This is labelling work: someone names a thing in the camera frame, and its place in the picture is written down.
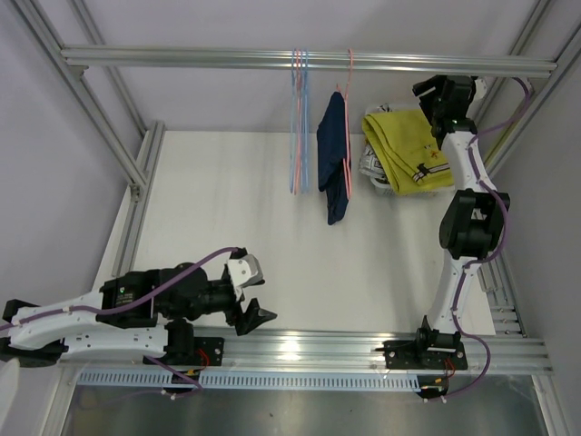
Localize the olive green trousers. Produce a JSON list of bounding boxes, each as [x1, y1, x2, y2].
[[360, 107, 456, 197]]

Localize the black white print trousers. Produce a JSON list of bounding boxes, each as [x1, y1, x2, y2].
[[359, 103, 391, 183]]

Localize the pink hanger of navy trousers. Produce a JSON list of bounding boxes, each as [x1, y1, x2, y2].
[[336, 48, 354, 200]]

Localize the blue hanger of print trousers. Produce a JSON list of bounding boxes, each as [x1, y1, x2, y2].
[[304, 50, 310, 193]]

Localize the navy blue trousers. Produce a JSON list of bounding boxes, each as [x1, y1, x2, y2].
[[316, 91, 349, 225]]

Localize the blue hanger of olive trousers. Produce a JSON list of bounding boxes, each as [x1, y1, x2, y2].
[[298, 51, 308, 193]]

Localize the blue hanger of yellow trousers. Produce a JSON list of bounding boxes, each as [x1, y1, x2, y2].
[[290, 49, 297, 194]]

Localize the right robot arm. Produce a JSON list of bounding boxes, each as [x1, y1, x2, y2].
[[412, 75, 510, 367]]

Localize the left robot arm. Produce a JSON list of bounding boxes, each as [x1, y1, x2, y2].
[[1, 247, 278, 368]]

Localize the white plastic basket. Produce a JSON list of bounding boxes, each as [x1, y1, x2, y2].
[[363, 104, 446, 199]]

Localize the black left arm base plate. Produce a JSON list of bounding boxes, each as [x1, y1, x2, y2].
[[155, 335, 225, 367]]

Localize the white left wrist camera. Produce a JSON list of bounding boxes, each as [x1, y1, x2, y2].
[[226, 254, 264, 289]]

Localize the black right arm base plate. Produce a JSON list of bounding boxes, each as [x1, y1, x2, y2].
[[376, 340, 468, 371]]

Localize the white slotted cable duct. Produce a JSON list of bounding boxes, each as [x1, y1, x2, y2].
[[77, 369, 420, 392]]

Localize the aluminium frame left post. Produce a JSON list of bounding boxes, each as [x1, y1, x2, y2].
[[10, 1, 166, 276]]

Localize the aluminium frame post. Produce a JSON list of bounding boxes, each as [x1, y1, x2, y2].
[[444, 0, 581, 214], [10, 1, 166, 276]]

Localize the aluminium frame right post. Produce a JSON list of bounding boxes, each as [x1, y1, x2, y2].
[[444, 0, 581, 214]]

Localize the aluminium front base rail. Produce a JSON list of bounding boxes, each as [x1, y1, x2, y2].
[[58, 324, 555, 376]]

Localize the aluminium hanging rail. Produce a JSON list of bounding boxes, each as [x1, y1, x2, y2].
[[61, 45, 557, 79]]

